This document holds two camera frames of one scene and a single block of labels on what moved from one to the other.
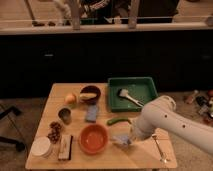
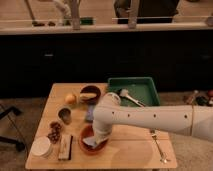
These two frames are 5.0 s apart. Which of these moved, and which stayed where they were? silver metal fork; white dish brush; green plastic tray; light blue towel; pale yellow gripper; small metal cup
Moved: light blue towel; pale yellow gripper
Stayed: white dish brush; small metal cup; silver metal fork; green plastic tray
